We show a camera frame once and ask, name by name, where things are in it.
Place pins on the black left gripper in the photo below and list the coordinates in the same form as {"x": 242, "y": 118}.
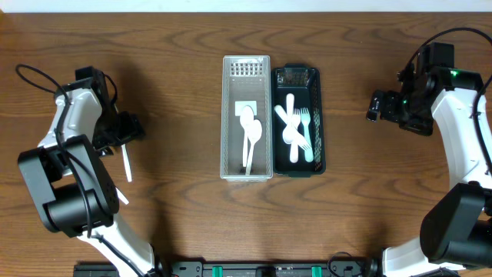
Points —
{"x": 116, "y": 131}

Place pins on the clear plastic perforated basket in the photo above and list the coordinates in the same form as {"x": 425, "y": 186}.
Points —
{"x": 245, "y": 81}

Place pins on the white plastic fork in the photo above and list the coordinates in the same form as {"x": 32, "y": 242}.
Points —
{"x": 283, "y": 116}
{"x": 305, "y": 121}
{"x": 295, "y": 122}

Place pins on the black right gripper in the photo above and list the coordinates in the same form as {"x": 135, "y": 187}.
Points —
{"x": 390, "y": 106}

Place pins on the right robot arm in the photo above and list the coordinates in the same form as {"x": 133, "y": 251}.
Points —
{"x": 452, "y": 235}

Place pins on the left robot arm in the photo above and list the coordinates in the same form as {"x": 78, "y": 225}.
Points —
{"x": 70, "y": 186}

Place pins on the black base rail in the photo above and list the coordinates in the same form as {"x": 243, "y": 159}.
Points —
{"x": 341, "y": 264}

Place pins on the white plastic spoon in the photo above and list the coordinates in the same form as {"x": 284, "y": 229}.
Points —
{"x": 246, "y": 118}
{"x": 122, "y": 197}
{"x": 288, "y": 133}
{"x": 126, "y": 162}
{"x": 254, "y": 135}

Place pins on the black plastic perforated basket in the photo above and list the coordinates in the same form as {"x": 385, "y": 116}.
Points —
{"x": 298, "y": 130}

